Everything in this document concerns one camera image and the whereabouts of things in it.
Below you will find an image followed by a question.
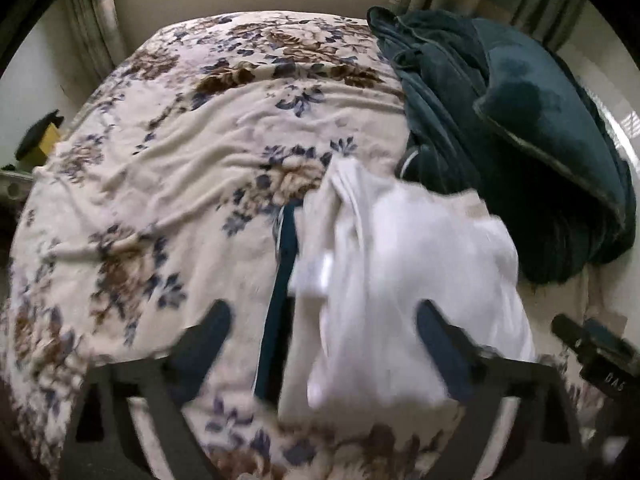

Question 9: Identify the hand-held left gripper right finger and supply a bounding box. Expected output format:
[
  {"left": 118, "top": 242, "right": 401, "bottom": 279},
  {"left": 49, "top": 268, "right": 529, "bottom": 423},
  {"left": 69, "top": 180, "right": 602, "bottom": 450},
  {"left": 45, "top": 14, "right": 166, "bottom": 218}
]
[{"left": 415, "top": 300, "right": 587, "bottom": 480}]

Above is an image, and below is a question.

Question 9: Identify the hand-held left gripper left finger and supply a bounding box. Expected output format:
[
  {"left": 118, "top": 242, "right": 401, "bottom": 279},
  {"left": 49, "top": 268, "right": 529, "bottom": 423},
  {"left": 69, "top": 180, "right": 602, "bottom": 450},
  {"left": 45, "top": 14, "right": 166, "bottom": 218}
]
[{"left": 60, "top": 299, "right": 236, "bottom": 480}]

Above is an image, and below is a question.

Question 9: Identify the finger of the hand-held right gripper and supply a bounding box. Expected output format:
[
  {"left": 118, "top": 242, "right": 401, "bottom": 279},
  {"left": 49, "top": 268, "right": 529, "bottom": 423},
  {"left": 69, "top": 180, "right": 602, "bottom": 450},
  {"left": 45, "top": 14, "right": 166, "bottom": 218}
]
[{"left": 550, "top": 314, "right": 632, "bottom": 363}]

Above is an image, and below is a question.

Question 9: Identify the white T-shirt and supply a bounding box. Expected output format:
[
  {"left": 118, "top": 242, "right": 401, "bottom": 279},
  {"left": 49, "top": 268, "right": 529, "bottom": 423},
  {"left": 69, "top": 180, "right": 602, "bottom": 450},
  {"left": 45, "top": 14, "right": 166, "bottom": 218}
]
[{"left": 277, "top": 155, "right": 538, "bottom": 413}]

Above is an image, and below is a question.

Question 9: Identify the dark teal garment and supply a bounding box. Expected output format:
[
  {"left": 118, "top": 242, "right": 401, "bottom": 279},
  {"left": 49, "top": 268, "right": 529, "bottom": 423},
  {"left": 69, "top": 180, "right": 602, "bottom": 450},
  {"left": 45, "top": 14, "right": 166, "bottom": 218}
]
[{"left": 252, "top": 202, "right": 302, "bottom": 402}]

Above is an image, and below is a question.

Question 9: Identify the floral printed blanket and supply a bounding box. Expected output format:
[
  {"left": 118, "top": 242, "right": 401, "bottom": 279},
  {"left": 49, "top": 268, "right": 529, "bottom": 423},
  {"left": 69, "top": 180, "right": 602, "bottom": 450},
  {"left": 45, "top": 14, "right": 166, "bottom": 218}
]
[{"left": 0, "top": 12, "right": 621, "bottom": 480}]

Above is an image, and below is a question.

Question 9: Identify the dark teal pillow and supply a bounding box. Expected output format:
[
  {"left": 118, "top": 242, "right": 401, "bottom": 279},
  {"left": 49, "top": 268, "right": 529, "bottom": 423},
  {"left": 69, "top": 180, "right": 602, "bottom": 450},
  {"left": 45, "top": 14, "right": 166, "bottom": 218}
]
[{"left": 472, "top": 17, "right": 632, "bottom": 233}]

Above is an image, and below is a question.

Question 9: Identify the dark teal blanket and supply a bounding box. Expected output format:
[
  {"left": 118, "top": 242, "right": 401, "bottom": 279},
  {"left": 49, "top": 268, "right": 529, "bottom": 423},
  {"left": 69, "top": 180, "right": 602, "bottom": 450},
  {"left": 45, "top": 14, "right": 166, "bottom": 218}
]
[{"left": 367, "top": 6, "right": 636, "bottom": 286}]

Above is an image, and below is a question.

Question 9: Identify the yellow box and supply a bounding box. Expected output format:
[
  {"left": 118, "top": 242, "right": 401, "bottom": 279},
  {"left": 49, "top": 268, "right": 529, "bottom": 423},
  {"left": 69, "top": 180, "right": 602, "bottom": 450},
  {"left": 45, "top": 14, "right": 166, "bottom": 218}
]
[{"left": 36, "top": 122, "right": 62, "bottom": 157}]

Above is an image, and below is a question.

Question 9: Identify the black object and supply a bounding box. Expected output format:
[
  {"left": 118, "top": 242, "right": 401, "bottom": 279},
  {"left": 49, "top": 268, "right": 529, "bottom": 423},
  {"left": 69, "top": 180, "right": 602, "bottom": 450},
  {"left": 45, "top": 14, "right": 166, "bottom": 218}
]
[{"left": 15, "top": 110, "right": 66, "bottom": 162}]

